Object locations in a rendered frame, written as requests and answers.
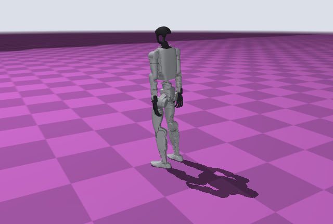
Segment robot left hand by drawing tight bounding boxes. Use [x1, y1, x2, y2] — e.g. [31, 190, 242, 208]
[151, 95, 162, 116]

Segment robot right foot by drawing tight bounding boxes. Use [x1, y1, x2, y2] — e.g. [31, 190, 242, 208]
[167, 153, 183, 162]

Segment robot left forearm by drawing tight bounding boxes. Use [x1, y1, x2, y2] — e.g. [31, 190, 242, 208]
[149, 73, 158, 101]

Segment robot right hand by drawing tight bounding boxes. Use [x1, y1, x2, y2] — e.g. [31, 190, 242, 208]
[173, 88, 183, 108]

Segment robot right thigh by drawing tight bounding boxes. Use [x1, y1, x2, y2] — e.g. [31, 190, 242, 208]
[164, 91, 178, 131]

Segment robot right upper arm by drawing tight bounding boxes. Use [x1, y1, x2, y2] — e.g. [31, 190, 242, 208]
[175, 48, 181, 75]

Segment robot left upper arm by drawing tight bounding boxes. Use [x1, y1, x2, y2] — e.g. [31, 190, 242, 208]
[148, 50, 159, 81]

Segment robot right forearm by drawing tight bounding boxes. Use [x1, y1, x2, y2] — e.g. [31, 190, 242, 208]
[175, 73, 182, 93]

